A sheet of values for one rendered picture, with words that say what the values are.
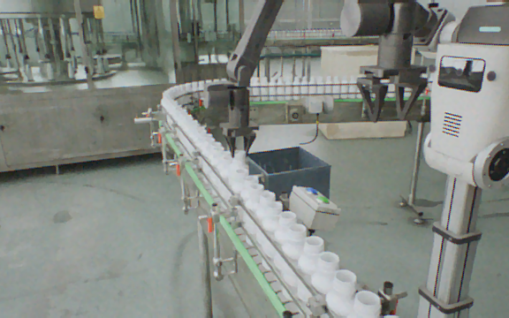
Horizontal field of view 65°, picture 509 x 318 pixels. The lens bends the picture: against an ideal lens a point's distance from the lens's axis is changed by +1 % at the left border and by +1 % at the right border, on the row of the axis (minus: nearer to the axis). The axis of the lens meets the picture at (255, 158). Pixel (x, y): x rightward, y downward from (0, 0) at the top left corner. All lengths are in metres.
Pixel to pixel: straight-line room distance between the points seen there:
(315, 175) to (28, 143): 3.44
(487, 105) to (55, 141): 4.10
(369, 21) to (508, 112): 0.62
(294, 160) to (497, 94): 1.15
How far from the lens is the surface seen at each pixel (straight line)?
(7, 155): 4.72
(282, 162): 2.05
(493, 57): 1.17
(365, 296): 0.69
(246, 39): 1.10
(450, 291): 1.48
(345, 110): 3.07
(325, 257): 0.77
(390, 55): 0.74
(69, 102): 4.52
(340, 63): 5.36
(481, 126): 1.20
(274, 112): 2.97
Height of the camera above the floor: 1.58
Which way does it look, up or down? 19 degrees down
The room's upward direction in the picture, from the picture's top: 1 degrees counter-clockwise
